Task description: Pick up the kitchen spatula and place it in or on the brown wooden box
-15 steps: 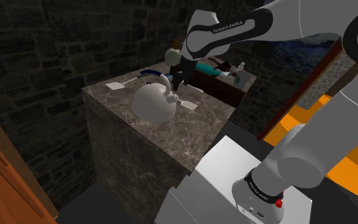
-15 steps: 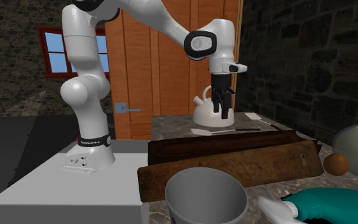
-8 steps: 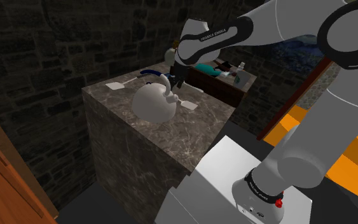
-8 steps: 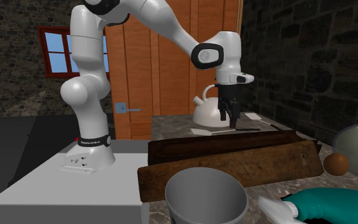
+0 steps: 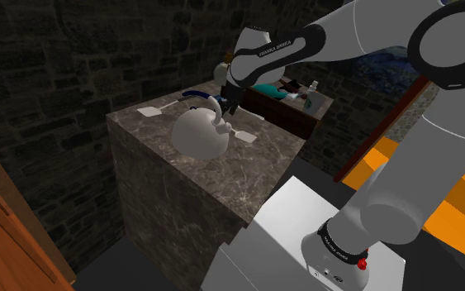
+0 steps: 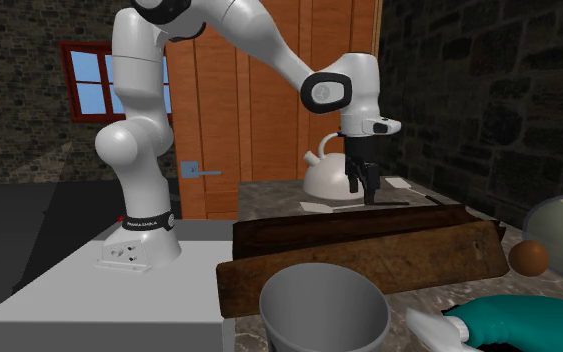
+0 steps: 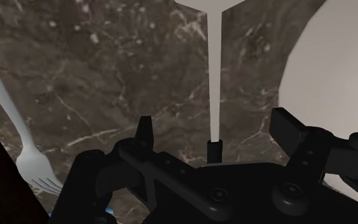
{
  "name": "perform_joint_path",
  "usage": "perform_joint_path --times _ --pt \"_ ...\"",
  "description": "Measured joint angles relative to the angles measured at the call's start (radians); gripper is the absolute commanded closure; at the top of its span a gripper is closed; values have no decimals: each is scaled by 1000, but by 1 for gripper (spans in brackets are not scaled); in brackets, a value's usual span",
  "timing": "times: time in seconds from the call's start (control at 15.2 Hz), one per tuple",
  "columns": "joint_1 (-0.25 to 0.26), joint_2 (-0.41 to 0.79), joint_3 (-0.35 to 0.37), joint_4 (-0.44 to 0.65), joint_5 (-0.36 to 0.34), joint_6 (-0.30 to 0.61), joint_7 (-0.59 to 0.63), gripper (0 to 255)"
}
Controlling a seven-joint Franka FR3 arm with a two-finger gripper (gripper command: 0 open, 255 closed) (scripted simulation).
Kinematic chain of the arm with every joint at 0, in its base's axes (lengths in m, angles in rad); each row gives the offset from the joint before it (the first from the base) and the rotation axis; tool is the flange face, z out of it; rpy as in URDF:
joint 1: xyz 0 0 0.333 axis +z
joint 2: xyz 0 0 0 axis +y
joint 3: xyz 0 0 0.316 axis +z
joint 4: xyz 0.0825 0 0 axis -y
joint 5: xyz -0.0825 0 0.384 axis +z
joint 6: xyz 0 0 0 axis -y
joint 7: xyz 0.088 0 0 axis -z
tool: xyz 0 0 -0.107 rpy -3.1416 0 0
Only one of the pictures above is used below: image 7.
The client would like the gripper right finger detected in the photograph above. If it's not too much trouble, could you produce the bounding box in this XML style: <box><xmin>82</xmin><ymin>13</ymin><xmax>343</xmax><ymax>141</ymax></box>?
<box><xmin>270</xmin><ymin>106</ymin><xmax>358</xmax><ymax>216</ymax></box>

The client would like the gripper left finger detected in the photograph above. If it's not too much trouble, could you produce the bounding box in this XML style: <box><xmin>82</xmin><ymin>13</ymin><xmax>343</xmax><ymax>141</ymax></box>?
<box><xmin>48</xmin><ymin>116</ymin><xmax>235</xmax><ymax>224</ymax></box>

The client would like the white plate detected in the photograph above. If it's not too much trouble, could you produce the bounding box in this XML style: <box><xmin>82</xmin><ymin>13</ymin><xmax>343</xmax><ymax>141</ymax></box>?
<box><xmin>277</xmin><ymin>0</ymin><xmax>358</xmax><ymax>209</ymax></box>

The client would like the white spatula with black end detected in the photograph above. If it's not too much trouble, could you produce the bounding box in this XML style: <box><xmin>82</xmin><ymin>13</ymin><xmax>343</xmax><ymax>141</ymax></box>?
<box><xmin>174</xmin><ymin>0</ymin><xmax>247</xmax><ymax>165</ymax></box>

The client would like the silver fork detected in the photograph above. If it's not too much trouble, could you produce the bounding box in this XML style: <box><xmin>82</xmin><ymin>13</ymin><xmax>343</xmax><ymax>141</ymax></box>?
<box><xmin>0</xmin><ymin>37</ymin><xmax>64</xmax><ymax>197</ymax></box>

